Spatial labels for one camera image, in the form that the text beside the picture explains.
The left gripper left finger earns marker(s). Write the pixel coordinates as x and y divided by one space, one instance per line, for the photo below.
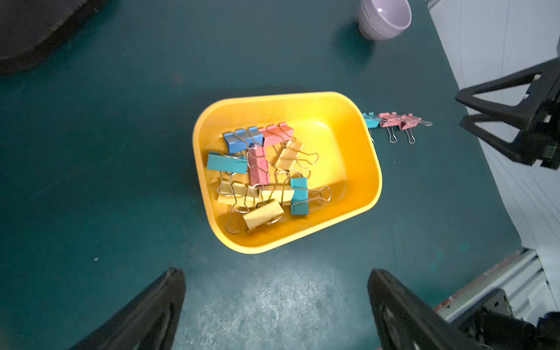
149 321

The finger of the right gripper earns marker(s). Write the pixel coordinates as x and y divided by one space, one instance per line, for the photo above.
498 138
516 99

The teal binder clip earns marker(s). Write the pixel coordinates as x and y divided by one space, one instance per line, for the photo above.
372 121
233 164
303 196

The cream binder clip lower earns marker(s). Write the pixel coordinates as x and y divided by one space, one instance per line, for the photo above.
267 214

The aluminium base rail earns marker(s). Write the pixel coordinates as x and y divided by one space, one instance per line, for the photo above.
523 280

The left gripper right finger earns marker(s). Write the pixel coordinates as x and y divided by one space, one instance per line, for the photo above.
404 321

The teal binder clip in box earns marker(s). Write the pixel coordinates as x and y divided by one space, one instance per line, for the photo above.
303 196

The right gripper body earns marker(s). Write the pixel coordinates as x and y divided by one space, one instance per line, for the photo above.
545 122

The purple ceramic bowl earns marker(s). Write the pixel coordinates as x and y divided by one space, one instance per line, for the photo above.
384 19

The cream binder clip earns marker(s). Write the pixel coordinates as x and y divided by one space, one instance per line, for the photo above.
267 214
293 154

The large pink binder clip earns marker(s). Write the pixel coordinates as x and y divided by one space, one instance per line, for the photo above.
258 166

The pink binder clip in box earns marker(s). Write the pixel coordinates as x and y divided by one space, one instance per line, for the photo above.
277 134

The blue binder clip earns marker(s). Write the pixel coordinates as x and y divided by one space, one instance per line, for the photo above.
242 139

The yellow plastic storage box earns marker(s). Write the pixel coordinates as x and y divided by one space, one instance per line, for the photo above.
273 169

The green table mat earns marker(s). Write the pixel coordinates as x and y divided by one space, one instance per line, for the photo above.
100 195

